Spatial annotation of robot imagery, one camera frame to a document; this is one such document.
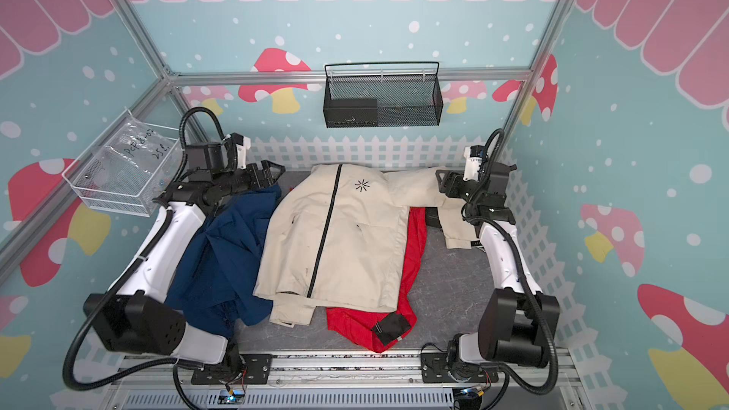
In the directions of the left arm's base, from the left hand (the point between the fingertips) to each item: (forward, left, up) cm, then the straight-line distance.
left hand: (273, 176), depth 78 cm
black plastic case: (+4, -49, -24) cm, 54 cm away
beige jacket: (-4, -16, -24) cm, 29 cm away
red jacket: (-33, -30, -28) cm, 53 cm away
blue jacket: (-19, +18, -22) cm, 34 cm away
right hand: (+5, -49, -2) cm, 49 cm away
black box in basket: (+25, -21, +4) cm, 33 cm away
